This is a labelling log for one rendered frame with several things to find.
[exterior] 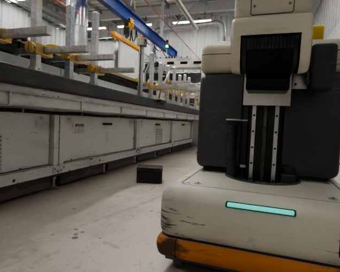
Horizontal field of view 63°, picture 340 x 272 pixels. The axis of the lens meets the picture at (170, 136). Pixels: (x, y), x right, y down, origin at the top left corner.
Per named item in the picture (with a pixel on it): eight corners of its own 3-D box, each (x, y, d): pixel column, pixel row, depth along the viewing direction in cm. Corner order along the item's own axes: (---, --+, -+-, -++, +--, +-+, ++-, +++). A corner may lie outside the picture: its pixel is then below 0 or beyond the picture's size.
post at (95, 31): (97, 86, 185) (99, 12, 182) (94, 86, 182) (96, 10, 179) (93, 86, 186) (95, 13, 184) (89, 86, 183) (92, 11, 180)
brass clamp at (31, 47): (53, 58, 143) (54, 48, 143) (33, 51, 131) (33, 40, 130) (43, 58, 145) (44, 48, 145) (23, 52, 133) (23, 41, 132)
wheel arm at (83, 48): (89, 54, 133) (89, 45, 133) (85, 53, 130) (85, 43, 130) (18, 57, 146) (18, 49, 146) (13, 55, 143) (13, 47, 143)
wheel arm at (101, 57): (115, 61, 157) (115, 54, 156) (112, 60, 153) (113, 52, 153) (52, 63, 170) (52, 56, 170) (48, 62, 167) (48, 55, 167)
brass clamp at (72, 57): (83, 64, 167) (83, 55, 167) (68, 59, 154) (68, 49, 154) (74, 64, 169) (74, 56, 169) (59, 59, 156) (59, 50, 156)
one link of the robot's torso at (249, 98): (244, 106, 108) (247, 41, 106) (326, 108, 99) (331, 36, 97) (237, 100, 82) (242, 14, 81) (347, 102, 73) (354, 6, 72)
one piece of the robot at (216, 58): (205, 183, 144) (213, 18, 139) (324, 197, 126) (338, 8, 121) (188, 200, 112) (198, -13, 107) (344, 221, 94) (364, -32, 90)
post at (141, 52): (143, 96, 256) (144, 46, 253) (141, 96, 251) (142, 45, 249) (138, 96, 257) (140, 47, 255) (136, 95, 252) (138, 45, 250)
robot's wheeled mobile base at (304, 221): (198, 204, 153) (201, 159, 152) (329, 222, 133) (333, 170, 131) (151, 260, 89) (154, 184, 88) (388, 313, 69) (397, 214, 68)
